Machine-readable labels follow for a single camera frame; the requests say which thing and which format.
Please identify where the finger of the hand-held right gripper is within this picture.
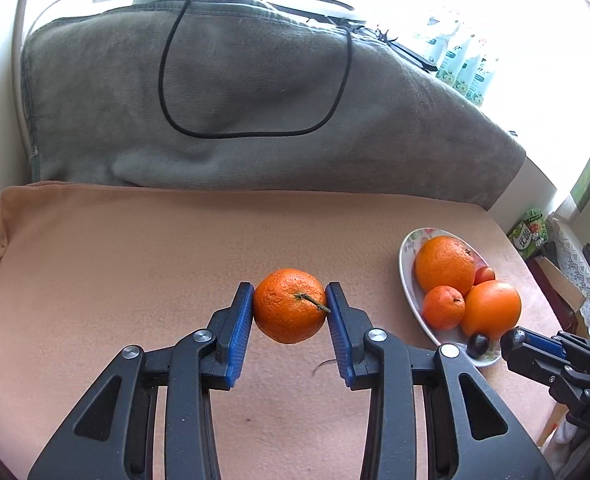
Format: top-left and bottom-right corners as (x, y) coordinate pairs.
(500, 327), (583, 401)
(525, 329), (590, 370)

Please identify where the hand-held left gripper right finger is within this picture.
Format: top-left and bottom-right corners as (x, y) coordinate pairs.
(325, 282), (556, 480)

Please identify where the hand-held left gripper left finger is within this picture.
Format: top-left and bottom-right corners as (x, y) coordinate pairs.
(27, 281), (254, 480)

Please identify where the dark grape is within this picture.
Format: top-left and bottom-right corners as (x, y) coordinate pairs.
(467, 332), (492, 359)

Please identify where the smooth orange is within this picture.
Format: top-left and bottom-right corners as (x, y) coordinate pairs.
(461, 280), (522, 342)

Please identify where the small mandarin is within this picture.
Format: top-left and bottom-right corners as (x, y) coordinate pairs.
(253, 268), (328, 345)
(421, 285), (466, 331)

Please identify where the white floral plate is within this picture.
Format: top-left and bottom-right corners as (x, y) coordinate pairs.
(399, 227), (506, 368)

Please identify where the large rough orange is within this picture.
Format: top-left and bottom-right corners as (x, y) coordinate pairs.
(414, 235), (476, 295)

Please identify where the cardboard box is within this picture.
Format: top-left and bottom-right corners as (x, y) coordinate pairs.
(525, 255), (588, 331)

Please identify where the white lace cloth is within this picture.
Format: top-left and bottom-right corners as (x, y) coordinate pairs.
(545, 215), (590, 341)

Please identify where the green packet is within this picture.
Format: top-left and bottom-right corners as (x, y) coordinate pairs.
(507, 208), (548, 261)

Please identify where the peach blanket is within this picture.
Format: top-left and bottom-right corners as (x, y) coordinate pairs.
(0, 181), (570, 480)

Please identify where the grey blanket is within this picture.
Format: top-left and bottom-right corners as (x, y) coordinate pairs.
(20, 0), (527, 211)

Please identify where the white ring light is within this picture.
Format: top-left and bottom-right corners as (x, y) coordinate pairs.
(280, 0), (356, 18)

